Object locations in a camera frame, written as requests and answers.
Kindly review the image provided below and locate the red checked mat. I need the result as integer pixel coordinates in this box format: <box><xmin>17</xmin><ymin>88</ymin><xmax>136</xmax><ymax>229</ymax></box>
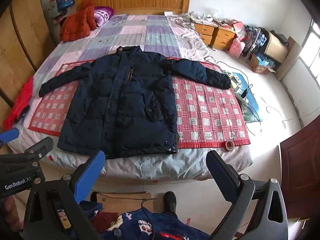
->
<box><xmin>27</xmin><ymin>57</ymin><xmax>251</xmax><ymax>149</ymax></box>

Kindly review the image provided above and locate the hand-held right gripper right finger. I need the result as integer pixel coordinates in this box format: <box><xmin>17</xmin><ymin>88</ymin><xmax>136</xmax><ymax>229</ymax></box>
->
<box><xmin>206</xmin><ymin>150</ymin><xmax>289</xmax><ymax>240</ymax></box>

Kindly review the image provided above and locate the person's blue patterned clothing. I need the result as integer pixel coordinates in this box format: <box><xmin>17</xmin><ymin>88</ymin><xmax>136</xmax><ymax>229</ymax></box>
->
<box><xmin>54</xmin><ymin>200</ymin><xmax>210</xmax><ymax>240</ymax></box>

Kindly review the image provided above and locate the cardboard box on floor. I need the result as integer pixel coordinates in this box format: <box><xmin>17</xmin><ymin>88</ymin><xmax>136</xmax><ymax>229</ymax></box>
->
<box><xmin>96</xmin><ymin>192</ymin><xmax>153</xmax><ymax>212</ymax></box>

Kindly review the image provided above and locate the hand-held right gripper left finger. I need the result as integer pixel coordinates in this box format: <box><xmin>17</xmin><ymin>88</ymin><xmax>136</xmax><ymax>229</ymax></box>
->
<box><xmin>24</xmin><ymin>149</ymin><xmax>105</xmax><ymax>240</ymax></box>

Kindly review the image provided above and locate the person's black shoe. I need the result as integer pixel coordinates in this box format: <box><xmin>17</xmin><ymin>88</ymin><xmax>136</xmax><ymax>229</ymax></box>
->
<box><xmin>162</xmin><ymin>191</ymin><xmax>177</xmax><ymax>213</ymax></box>

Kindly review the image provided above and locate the blue bag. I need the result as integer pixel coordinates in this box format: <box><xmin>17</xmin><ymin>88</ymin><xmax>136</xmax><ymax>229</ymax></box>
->
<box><xmin>56</xmin><ymin>0</ymin><xmax>75</xmax><ymax>11</ymax></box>

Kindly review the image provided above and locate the window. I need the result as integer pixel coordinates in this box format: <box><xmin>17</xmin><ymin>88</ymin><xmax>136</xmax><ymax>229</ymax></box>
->
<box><xmin>299</xmin><ymin>20</ymin><xmax>320</xmax><ymax>80</ymax></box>

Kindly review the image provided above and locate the thin floor cable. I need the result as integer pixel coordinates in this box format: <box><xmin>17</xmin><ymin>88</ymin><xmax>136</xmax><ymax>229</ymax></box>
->
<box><xmin>260</xmin><ymin>96</ymin><xmax>293</xmax><ymax>130</ymax></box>

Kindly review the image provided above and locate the wooden bed with quilt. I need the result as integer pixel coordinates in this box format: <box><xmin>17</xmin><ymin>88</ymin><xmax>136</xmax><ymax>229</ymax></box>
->
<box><xmin>15</xmin><ymin>14</ymin><xmax>253</xmax><ymax>181</ymax></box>

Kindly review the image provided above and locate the light wooden cabinet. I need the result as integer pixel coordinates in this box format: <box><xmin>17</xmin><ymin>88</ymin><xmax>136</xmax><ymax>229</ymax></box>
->
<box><xmin>260</xmin><ymin>29</ymin><xmax>288</xmax><ymax>64</ymax></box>

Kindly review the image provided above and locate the red garment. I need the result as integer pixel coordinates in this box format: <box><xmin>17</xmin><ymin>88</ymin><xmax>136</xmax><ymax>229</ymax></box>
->
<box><xmin>3</xmin><ymin>76</ymin><xmax>34</xmax><ymax>130</ymax></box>

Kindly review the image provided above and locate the pile of clothes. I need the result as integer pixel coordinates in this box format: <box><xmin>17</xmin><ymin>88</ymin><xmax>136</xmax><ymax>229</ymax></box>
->
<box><xmin>240</xmin><ymin>25</ymin><xmax>268</xmax><ymax>55</ymax></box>

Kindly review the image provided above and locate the orange padded jacket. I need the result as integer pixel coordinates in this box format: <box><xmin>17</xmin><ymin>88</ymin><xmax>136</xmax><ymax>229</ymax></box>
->
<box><xmin>59</xmin><ymin>0</ymin><xmax>97</xmax><ymax>42</ymax></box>

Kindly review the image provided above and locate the brown door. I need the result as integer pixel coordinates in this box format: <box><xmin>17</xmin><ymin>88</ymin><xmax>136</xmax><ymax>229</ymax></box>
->
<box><xmin>279</xmin><ymin>116</ymin><xmax>320</xmax><ymax>220</ymax></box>

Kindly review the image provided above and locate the blue floor poster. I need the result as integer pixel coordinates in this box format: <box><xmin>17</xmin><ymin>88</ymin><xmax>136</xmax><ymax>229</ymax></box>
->
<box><xmin>230</xmin><ymin>71</ymin><xmax>263</xmax><ymax>123</ymax></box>

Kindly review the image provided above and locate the pink bag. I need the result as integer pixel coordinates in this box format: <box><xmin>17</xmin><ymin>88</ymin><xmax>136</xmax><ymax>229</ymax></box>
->
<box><xmin>228</xmin><ymin>38</ymin><xmax>246</xmax><ymax>58</ymax></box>

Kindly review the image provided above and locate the navy padded jacket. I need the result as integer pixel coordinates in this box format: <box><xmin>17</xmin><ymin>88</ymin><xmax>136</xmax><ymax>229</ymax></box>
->
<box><xmin>39</xmin><ymin>45</ymin><xmax>231</xmax><ymax>160</ymax></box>

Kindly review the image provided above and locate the wooden wardrobe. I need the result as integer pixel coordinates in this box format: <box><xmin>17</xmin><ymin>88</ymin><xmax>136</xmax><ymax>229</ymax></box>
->
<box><xmin>0</xmin><ymin>0</ymin><xmax>57</xmax><ymax>130</ymax></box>

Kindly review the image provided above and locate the person's left hand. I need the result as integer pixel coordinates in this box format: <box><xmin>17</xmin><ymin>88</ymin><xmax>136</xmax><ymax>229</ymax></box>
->
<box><xmin>0</xmin><ymin>195</ymin><xmax>25</xmax><ymax>240</ymax></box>

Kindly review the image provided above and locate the leaning cardboard panel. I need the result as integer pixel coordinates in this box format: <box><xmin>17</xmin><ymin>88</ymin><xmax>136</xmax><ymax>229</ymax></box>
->
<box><xmin>276</xmin><ymin>36</ymin><xmax>303</xmax><ymax>81</ymax></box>

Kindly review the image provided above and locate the wooden bedside cabinet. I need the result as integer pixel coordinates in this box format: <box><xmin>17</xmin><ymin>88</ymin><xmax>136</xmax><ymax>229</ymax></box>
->
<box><xmin>194</xmin><ymin>21</ymin><xmax>218</xmax><ymax>47</ymax></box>
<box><xmin>212</xmin><ymin>26</ymin><xmax>237</xmax><ymax>51</ymax></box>

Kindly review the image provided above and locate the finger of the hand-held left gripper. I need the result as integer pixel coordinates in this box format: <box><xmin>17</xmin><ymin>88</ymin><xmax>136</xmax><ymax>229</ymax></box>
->
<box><xmin>23</xmin><ymin>137</ymin><xmax>54</xmax><ymax>161</ymax></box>
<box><xmin>0</xmin><ymin>127</ymin><xmax>20</xmax><ymax>145</ymax></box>

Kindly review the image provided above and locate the purple floral pillow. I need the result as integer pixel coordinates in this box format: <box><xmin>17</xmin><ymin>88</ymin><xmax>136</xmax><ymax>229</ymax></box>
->
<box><xmin>94</xmin><ymin>6</ymin><xmax>115</xmax><ymax>27</ymax></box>

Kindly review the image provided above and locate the white power strip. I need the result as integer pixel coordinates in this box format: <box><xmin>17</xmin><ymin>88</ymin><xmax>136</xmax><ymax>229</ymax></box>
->
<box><xmin>235</xmin><ymin>85</ymin><xmax>250</xmax><ymax>103</ymax></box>

